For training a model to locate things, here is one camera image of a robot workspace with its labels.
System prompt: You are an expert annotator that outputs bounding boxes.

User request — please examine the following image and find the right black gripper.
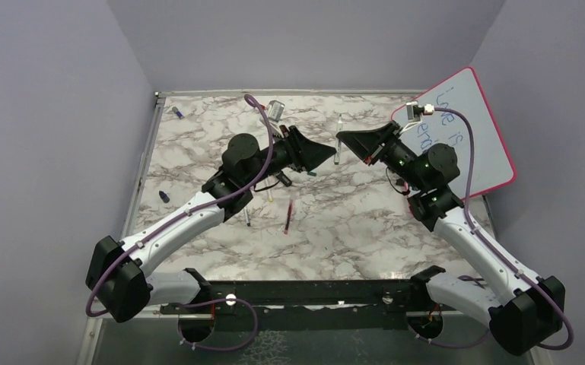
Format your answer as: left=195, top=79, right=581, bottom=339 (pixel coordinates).
left=339, top=119, right=427, bottom=191

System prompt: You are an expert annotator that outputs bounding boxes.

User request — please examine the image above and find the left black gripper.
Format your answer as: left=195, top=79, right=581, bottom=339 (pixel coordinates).
left=244, top=125, right=336, bottom=188

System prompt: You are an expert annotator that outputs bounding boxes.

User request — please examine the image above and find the white yellow highlighter pen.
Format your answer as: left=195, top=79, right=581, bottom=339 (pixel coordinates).
left=264, top=177, right=274, bottom=202

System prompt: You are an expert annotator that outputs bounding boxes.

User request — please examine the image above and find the pink red pen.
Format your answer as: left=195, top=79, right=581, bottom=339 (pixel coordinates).
left=284, top=198, right=294, bottom=235

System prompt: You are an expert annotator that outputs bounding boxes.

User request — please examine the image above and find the thin white blue pen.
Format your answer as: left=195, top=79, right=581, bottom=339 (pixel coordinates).
left=243, top=208, right=252, bottom=227

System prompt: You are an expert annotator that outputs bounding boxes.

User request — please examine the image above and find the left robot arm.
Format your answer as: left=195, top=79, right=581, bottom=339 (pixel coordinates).
left=85, top=126, right=336, bottom=322

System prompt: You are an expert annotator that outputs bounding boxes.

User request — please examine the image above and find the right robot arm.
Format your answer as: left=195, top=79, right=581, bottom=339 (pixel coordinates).
left=336, top=122, right=565, bottom=355

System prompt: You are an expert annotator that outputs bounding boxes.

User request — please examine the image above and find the orange capped black highlighter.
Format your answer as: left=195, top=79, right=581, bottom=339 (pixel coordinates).
left=275, top=171, right=293, bottom=187

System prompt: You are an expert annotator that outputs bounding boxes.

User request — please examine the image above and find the pink framed whiteboard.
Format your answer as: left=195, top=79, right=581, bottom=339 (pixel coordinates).
left=401, top=67, right=517, bottom=198

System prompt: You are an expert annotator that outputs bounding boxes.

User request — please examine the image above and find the blue cap far corner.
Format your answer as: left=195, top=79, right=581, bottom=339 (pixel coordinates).
left=171, top=106, right=184, bottom=119

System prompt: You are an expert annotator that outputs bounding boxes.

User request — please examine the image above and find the dark blue cap near edge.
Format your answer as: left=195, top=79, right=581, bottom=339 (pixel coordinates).
left=158, top=190, right=170, bottom=203

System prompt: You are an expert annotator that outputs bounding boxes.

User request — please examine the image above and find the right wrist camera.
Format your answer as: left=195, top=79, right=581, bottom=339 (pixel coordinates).
left=402, top=101, right=435, bottom=133

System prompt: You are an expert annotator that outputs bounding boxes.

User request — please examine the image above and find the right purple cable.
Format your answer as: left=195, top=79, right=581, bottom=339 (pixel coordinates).
left=406, top=106, right=574, bottom=351

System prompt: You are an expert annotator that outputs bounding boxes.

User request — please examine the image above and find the purple cable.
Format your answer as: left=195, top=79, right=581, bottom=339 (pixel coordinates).
left=406, top=106, right=574, bottom=351
left=85, top=94, right=275, bottom=353

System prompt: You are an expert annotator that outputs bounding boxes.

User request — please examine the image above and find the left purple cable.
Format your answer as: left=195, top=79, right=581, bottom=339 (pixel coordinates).
left=85, top=94, right=275, bottom=353

